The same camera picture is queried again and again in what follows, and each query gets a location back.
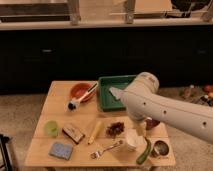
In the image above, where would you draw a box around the orange bowl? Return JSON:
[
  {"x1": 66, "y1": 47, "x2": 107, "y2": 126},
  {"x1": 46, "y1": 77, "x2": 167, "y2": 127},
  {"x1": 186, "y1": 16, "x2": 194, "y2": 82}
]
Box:
[{"x1": 70, "y1": 82, "x2": 95, "y2": 103}]

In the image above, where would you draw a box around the black cabinet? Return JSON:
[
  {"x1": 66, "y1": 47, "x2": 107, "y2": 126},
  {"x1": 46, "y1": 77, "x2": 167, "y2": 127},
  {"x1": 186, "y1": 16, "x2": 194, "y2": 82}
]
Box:
[{"x1": 0, "y1": 26, "x2": 213, "y2": 94}]

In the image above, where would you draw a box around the white-handled dish brush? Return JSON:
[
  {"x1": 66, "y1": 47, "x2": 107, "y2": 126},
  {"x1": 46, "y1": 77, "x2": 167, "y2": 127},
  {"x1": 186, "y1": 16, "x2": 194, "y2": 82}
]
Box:
[{"x1": 68, "y1": 83, "x2": 98, "y2": 110}]

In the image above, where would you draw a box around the wooden table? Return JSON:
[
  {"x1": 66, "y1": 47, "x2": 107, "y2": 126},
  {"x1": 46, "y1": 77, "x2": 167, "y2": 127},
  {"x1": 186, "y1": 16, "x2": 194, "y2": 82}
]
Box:
[{"x1": 24, "y1": 80, "x2": 177, "y2": 171}]

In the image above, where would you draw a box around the green cucumber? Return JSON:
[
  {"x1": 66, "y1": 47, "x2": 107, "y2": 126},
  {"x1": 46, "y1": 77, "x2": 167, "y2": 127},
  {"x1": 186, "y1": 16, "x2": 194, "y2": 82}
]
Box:
[{"x1": 136, "y1": 138, "x2": 151, "y2": 165}]

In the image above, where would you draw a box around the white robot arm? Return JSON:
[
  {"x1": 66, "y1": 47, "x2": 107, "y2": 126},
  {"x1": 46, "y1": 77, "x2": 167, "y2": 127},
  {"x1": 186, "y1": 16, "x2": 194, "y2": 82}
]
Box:
[{"x1": 121, "y1": 72, "x2": 213, "y2": 144}]

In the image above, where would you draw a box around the yellow banana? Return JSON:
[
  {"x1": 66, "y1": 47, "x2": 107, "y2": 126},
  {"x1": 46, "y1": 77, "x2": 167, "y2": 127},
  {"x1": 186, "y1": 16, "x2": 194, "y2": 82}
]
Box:
[{"x1": 88, "y1": 121, "x2": 103, "y2": 145}]

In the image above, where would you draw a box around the silver fork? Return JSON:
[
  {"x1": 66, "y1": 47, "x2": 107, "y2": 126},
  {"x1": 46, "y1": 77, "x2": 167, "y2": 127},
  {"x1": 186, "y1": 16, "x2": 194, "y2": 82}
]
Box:
[{"x1": 90, "y1": 140, "x2": 124, "y2": 159}]

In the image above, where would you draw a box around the green plastic tray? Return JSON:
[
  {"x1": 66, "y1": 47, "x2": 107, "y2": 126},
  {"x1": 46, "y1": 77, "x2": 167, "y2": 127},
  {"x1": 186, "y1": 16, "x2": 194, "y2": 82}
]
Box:
[{"x1": 98, "y1": 75, "x2": 135, "y2": 112}]

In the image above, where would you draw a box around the black stand at left edge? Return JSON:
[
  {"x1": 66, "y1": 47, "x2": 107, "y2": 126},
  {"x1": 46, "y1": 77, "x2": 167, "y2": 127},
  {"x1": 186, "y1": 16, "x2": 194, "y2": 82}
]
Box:
[{"x1": 0, "y1": 134, "x2": 13, "y2": 171}]

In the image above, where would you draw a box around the green plastic cup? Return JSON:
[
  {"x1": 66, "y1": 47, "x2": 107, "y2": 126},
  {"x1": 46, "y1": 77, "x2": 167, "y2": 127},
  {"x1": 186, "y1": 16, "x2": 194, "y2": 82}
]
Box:
[{"x1": 44, "y1": 121, "x2": 58, "y2": 137}]

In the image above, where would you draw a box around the blue sponge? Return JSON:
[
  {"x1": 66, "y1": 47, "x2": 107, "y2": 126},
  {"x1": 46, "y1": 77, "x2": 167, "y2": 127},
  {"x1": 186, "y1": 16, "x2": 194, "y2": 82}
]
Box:
[{"x1": 49, "y1": 142, "x2": 73, "y2": 160}]

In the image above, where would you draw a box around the dark red bowl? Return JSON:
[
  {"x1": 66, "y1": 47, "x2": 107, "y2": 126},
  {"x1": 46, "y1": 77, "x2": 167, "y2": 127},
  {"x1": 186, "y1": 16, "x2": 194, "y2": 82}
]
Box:
[{"x1": 146, "y1": 118, "x2": 160, "y2": 130}]

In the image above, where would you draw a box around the brown wooden block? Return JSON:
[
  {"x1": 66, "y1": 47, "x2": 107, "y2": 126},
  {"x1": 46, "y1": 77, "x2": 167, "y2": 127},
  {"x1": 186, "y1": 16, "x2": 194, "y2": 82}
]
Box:
[{"x1": 62, "y1": 124, "x2": 85, "y2": 144}]

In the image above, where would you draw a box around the white mug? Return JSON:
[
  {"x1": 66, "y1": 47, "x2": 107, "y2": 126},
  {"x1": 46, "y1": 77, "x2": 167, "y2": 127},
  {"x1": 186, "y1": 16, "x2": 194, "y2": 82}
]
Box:
[{"x1": 125, "y1": 129, "x2": 146, "y2": 151}]

